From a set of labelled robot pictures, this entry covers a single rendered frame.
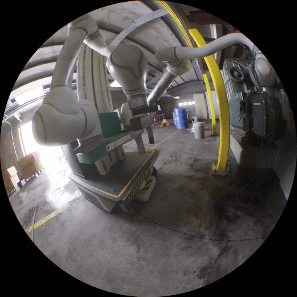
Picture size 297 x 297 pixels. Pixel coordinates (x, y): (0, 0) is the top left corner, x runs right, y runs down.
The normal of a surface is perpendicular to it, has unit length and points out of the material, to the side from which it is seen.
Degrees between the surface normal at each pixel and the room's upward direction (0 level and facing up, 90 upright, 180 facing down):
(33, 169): 90
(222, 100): 90
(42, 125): 99
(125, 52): 98
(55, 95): 78
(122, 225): 0
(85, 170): 90
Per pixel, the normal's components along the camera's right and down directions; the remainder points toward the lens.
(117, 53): 0.21, 0.42
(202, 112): -0.58, 0.37
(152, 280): -0.20, -0.93
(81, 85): 0.92, -0.07
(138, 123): -0.35, 0.37
